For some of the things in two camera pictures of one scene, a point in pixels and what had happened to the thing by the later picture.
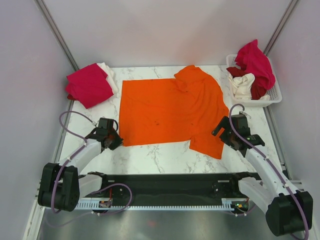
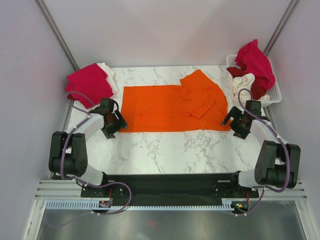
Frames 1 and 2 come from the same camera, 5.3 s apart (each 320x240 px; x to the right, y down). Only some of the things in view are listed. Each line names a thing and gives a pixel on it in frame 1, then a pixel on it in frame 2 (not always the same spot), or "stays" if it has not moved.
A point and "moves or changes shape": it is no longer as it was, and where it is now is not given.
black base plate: [196, 187] stays
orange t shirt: [187, 108] moves or changes shape
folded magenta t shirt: [88, 86] stays
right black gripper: [223, 123] to [235, 112]
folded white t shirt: [110, 77] stays
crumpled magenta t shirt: [255, 60] stays
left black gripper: [118, 142] to [120, 124]
